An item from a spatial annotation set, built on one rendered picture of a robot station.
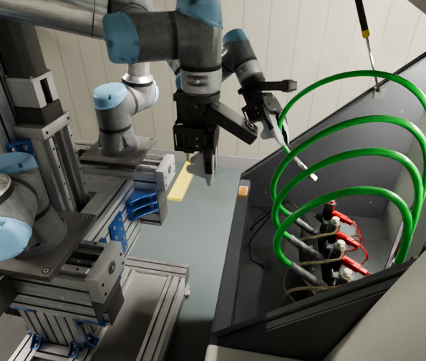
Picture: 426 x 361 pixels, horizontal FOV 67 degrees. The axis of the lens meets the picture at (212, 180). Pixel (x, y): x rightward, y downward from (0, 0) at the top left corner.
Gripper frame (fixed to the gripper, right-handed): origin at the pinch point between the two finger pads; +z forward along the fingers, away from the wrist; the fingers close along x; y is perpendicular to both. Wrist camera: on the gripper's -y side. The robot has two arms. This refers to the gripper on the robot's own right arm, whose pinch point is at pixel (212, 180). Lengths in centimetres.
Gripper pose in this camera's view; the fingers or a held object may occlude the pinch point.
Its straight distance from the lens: 70.8
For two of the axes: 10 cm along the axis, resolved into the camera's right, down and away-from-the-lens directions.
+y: -9.8, -1.0, 1.5
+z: 0.0, 8.3, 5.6
